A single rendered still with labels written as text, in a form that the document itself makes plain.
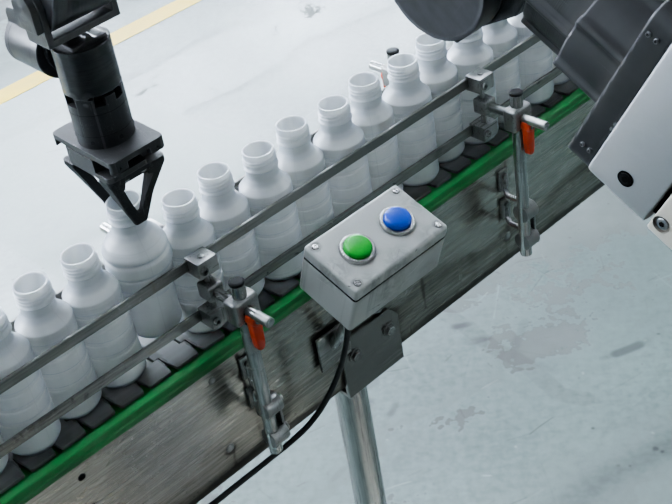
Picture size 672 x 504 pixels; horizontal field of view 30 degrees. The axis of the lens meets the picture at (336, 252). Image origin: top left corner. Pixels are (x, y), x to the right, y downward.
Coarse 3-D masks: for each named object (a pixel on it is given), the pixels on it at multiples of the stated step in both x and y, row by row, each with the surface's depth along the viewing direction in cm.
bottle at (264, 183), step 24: (264, 144) 139; (264, 168) 137; (240, 192) 140; (264, 192) 138; (288, 192) 140; (288, 216) 141; (264, 240) 142; (288, 240) 142; (264, 264) 144; (288, 264) 144
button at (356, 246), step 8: (352, 240) 129; (360, 240) 129; (368, 240) 129; (344, 248) 129; (352, 248) 128; (360, 248) 128; (368, 248) 129; (352, 256) 128; (360, 256) 128; (368, 256) 129
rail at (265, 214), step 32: (448, 96) 153; (352, 160) 144; (256, 224) 137; (288, 256) 142; (160, 288) 130; (96, 320) 126; (192, 320) 135; (64, 352) 124; (0, 384) 120; (96, 384) 129; (0, 448) 123
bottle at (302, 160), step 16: (288, 128) 143; (304, 128) 141; (288, 144) 141; (304, 144) 141; (288, 160) 142; (304, 160) 142; (320, 160) 143; (304, 176) 142; (320, 192) 144; (304, 208) 145; (320, 208) 145; (304, 224) 146; (320, 224) 146
